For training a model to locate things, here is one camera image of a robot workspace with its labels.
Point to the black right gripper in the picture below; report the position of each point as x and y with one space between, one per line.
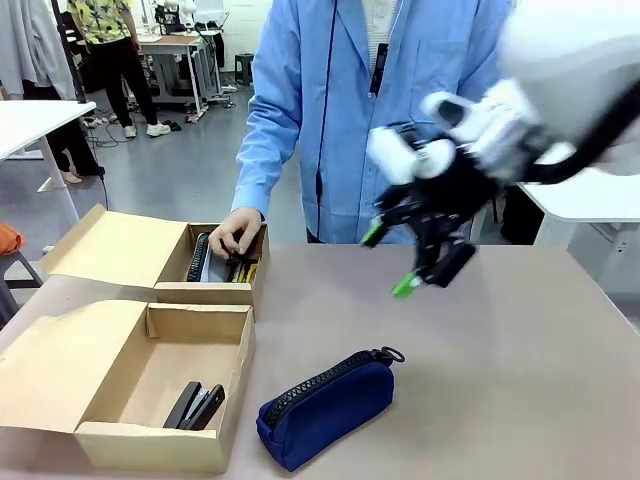
457 200

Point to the grey pencil case black zipper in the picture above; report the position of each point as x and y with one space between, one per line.
215 270

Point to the black stapler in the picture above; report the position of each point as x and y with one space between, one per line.
197 407

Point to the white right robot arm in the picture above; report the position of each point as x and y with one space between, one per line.
565 50

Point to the person's right forearm blue sleeve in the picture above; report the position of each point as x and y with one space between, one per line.
257 180

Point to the large open cardboard box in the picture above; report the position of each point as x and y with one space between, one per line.
165 370

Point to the small open cardboard box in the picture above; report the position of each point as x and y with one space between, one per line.
115 250

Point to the person's right hand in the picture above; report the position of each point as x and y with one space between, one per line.
232 232

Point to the person in blue coat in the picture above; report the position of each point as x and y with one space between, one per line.
350 125

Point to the white table with white legs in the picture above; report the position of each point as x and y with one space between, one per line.
35 125
585 210

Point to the navy blue pencil case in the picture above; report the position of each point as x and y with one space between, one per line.
330 415

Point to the black plastic stool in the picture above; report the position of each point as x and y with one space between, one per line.
244 67

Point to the wooden top background desk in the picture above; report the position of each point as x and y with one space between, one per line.
175 60

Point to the person in yellow patterned shirt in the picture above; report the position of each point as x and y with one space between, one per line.
115 65

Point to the black stand pole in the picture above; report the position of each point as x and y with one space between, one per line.
70 55

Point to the orange cloth item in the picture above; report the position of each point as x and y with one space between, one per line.
9 239

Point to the person in grey coat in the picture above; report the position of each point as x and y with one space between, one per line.
35 50

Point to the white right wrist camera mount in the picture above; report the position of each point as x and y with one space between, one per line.
400 155

